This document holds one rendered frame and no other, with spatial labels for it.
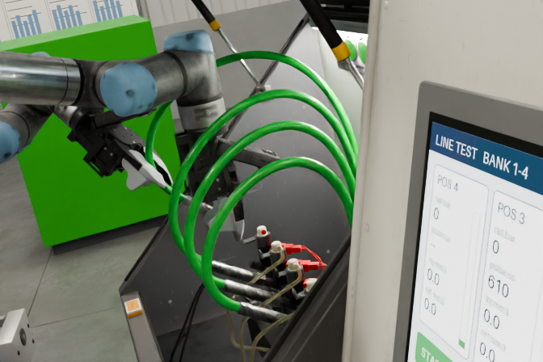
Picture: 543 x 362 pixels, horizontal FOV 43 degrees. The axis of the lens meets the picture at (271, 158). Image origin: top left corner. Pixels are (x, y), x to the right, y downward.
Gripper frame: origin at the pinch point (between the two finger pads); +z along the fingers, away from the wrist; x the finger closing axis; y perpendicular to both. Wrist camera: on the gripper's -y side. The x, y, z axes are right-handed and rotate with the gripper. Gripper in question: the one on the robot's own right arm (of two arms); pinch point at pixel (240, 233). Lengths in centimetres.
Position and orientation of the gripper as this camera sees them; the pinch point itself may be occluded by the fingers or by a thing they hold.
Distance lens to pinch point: 121.0
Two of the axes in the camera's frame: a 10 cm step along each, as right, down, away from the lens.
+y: -9.3, 2.5, -2.6
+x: 3.1, 2.2, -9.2
